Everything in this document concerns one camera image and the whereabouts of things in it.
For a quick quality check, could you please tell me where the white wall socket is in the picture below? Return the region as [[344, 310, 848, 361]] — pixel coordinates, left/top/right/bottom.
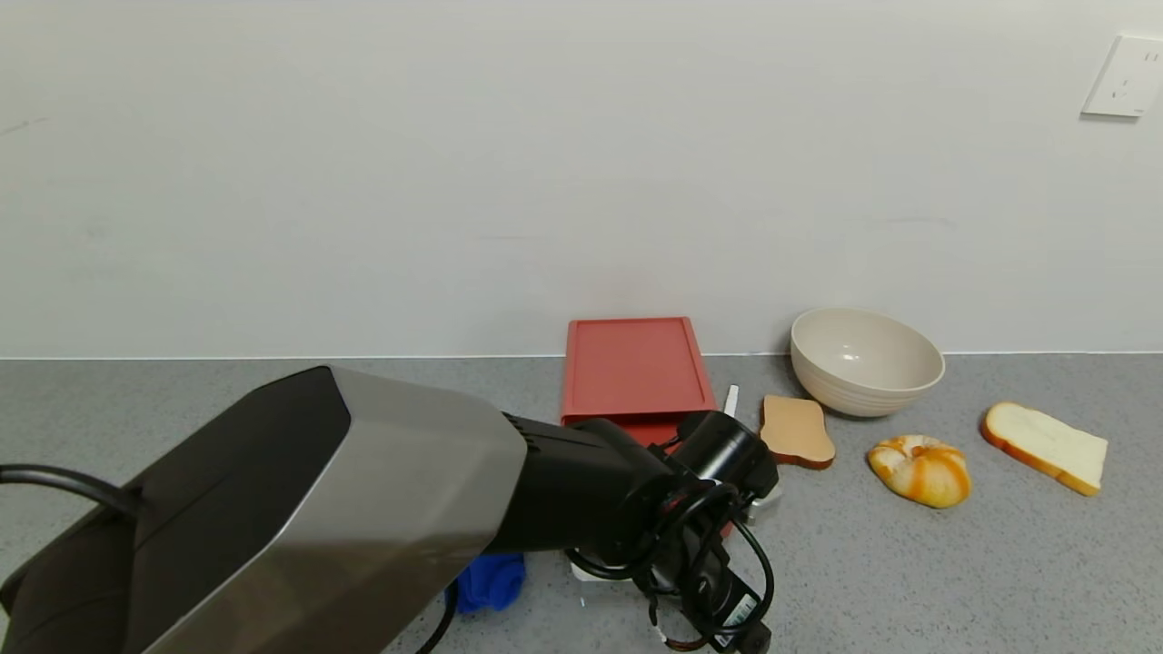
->
[[1081, 35, 1163, 118]]

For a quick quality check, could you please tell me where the blue cloth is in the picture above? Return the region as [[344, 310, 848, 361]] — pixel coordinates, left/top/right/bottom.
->
[[454, 552, 528, 614]]

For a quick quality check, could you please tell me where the beige ribbed bowl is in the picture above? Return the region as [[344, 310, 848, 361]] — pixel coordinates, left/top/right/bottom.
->
[[790, 308, 946, 419]]

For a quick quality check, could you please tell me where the red drawer cabinet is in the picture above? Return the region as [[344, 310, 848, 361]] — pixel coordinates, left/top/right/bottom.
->
[[561, 317, 719, 426]]

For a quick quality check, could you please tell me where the black camera cable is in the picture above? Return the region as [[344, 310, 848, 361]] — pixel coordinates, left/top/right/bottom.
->
[[563, 481, 775, 637]]

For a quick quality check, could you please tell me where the brown toast slice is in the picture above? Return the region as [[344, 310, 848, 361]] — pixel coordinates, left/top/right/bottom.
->
[[760, 395, 836, 471]]

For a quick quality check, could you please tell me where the silver white wrist camera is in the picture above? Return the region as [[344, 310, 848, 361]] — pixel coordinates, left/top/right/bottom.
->
[[743, 480, 784, 528]]

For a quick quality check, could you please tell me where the orange striped croissant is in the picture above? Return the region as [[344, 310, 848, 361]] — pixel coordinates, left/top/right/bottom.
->
[[867, 435, 972, 509]]

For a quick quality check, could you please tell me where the white bread slice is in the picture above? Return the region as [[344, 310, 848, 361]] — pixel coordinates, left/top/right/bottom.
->
[[980, 401, 1109, 497]]

